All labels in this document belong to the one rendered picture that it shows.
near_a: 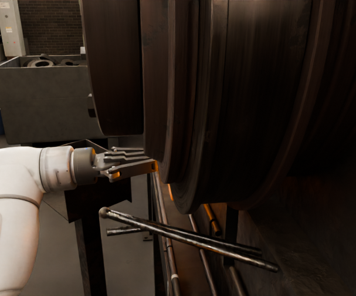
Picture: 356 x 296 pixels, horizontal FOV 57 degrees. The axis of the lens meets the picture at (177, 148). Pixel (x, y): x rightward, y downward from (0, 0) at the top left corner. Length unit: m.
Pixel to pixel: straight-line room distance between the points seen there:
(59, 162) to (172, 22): 0.48
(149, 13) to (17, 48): 9.87
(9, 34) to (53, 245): 8.58
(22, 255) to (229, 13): 0.52
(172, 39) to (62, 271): 1.58
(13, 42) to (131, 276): 8.95
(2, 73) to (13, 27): 7.17
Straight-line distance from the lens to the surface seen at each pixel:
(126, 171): 0.65
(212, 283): 0.60
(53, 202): 1.07
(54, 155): 0.68
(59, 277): 1.72
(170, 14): 0.25
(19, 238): 0.63
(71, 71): 2.85
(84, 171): 0.67
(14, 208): 0.65
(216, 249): 0.38
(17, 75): 2.93
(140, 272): 1.67
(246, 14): 0.22
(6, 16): 10.10
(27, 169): 0.68
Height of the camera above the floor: 1.12
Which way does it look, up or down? 22 degrees down
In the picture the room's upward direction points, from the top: straight up
